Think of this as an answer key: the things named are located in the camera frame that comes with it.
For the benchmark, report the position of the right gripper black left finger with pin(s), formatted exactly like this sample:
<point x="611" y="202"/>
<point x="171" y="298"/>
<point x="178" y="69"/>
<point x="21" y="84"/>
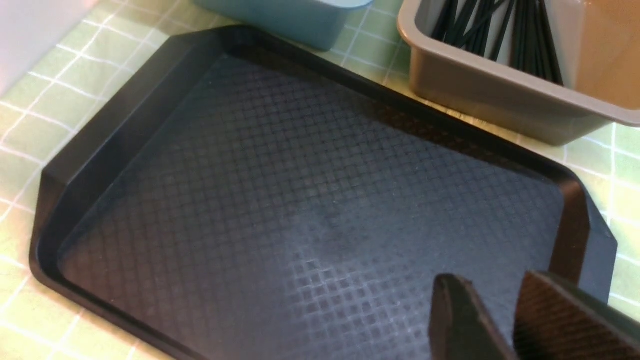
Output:
<point x="460" y="326"/>

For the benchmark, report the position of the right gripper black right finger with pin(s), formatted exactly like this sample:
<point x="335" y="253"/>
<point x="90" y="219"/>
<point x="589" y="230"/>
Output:
<point x="555" y="320"/>

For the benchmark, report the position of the black serving tray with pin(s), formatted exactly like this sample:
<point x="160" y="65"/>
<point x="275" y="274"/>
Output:
<point x="240" y="198"/>

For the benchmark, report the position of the brown plastic bin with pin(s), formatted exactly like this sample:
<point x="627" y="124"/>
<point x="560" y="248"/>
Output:
<point x="598" y="43"/>

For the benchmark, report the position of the bundle of black chopsticks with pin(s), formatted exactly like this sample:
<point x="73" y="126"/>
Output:
<point x="518" y="33"/>

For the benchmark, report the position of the teal plastic bin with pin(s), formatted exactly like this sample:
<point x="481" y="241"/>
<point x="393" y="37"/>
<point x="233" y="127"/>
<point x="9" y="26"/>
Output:
<point x="314" y="23"/>

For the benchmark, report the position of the large white plastic tub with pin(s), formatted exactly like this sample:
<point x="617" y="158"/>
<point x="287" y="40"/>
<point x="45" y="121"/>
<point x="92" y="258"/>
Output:
<point x="29" y="28"/>

